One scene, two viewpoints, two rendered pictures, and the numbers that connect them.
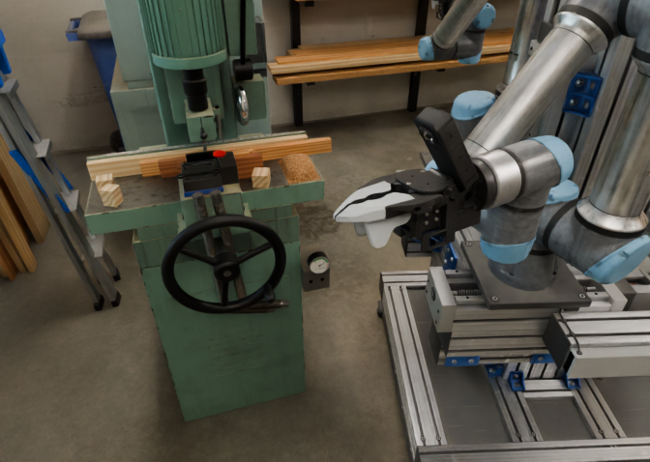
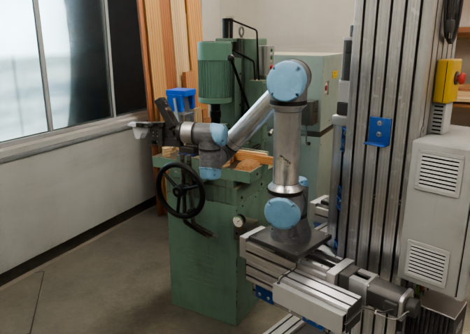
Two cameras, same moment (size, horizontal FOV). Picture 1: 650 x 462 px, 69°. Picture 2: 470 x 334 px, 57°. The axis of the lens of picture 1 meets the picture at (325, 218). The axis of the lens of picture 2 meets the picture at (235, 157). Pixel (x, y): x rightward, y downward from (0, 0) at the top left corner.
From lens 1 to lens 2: 1.41 m
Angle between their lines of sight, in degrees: 45
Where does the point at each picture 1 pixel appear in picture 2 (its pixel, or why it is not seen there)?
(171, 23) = (202, 83)
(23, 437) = (116, 272)
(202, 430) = (174, 311)
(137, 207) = (171, 158)
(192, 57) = (207, 98)
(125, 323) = not seen: hidden behind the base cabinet
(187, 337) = (179, 242)
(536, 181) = (198, 135)
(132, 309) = not seen: hidden behind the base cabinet
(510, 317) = (271, 260)
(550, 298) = (279, 246)
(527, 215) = (201, 152)
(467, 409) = not seen: outside the picture
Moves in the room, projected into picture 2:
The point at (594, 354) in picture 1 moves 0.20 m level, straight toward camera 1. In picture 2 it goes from (285, 287) to (224, 289)
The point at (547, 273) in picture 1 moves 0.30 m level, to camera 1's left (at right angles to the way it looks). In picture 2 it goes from (285, 232) to (226, 209)
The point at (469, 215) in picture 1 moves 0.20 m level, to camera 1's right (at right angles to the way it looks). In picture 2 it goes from (174, 141) to (213, 152)
